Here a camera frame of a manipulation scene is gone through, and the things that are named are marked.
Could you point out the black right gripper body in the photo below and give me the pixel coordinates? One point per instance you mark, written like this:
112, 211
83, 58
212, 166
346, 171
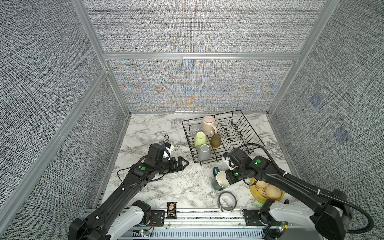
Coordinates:
235, 175

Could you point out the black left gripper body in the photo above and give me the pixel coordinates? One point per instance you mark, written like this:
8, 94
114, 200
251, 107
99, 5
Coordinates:
165, 167

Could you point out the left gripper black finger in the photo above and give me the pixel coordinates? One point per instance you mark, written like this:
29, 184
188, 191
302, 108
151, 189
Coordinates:
181, 167
182, 161

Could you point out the dark green mug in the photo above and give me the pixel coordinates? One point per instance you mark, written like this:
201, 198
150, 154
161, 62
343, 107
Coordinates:
219, 181

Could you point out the white cream mug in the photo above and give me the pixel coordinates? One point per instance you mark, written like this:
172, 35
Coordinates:
204, 152

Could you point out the light green mug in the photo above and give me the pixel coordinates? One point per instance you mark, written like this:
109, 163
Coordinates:
200, 139

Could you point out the clear glass tumbler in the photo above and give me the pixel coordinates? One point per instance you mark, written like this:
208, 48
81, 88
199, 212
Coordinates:
195, 128

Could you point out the black wire dish rack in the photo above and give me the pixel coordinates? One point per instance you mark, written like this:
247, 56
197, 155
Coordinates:
233, 127

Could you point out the amber glass cup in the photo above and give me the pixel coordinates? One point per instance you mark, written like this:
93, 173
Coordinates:
215, 141

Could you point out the pink iridescent mug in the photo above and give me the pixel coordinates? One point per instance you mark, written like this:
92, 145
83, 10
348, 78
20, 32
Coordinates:
209, 125

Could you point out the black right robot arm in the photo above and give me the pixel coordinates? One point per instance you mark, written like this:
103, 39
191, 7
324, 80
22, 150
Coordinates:
329, 213

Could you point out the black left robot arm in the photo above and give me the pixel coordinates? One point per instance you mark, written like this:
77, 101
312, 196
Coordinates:
108, 222

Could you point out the steamed bun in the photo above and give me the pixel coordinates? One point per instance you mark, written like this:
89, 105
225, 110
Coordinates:
272, 192
261, 184

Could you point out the yellow bamboo steamer basket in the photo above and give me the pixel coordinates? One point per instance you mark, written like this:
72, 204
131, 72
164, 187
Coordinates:
259, 194

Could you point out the clear glass with black rim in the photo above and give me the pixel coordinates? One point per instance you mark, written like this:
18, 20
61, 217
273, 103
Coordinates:
227, 202

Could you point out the dark snack bar packet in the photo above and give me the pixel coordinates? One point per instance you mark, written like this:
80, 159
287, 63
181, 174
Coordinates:
171, 210

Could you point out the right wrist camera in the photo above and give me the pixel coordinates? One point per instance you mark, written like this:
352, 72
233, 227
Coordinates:
231, 161

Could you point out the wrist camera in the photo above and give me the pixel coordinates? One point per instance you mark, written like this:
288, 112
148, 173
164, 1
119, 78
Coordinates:
231, 161
167, 146

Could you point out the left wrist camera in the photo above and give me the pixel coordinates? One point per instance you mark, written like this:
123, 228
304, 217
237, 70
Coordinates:
167, 146

